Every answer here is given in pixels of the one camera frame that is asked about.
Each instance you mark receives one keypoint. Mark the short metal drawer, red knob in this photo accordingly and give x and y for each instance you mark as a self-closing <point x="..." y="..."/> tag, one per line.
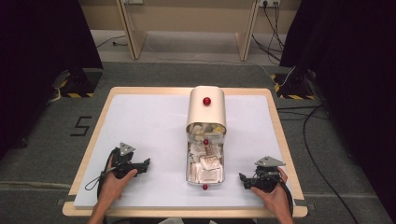
<point x="206" y="133"/>

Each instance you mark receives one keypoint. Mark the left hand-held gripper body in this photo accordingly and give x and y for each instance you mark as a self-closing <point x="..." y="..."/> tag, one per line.
<point x="124" y="165"/>

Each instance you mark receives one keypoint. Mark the cream drawer cabinet, red knob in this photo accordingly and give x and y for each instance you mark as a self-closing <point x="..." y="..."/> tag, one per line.
<point x="206" y="109"/>

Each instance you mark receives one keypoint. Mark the pile of pale yellow sachets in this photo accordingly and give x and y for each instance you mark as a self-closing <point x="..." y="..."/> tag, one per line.
<point x="205" y="129"/>

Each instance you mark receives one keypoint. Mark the black stand base, striped tape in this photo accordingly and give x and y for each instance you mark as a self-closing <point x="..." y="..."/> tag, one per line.
<point x="79" y="87"/>
<point x="294" y="85"/>

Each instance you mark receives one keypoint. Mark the light wooden desk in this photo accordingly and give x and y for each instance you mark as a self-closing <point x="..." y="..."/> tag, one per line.
<point x="134" y="34"/>

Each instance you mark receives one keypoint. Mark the white wall socket with plugs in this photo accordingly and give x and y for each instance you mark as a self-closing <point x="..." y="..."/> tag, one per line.
<point x="269" y="2"/>

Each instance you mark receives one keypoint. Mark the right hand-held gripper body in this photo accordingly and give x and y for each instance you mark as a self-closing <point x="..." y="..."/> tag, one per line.
<point x="266" y="179"/>

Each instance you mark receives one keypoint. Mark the long metal drawer, red knob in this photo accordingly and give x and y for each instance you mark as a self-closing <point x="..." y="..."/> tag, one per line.
<point x="205" y="182"/>

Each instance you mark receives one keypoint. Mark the wooden table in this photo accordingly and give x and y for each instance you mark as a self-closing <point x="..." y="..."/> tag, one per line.
<point x="186" y="212"/>

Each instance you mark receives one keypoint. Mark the person's right hand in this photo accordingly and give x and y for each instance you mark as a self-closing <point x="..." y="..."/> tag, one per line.
<point x="277" y="199"/>

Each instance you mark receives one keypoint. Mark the pile of white paper packets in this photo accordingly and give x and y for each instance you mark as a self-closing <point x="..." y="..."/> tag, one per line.
<point x="207" y="169"/>

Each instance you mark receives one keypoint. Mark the person's left hand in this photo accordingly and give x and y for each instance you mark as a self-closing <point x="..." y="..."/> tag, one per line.
<point x="113" y="186"/>

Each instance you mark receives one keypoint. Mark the white table mat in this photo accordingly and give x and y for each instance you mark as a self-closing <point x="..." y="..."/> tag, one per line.
<point x="149" y="130"/>

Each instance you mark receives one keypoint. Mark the black curtain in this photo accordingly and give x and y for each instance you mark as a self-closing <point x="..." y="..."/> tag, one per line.
<point x="40" y="62"/>
<point x="351" y="77"/>

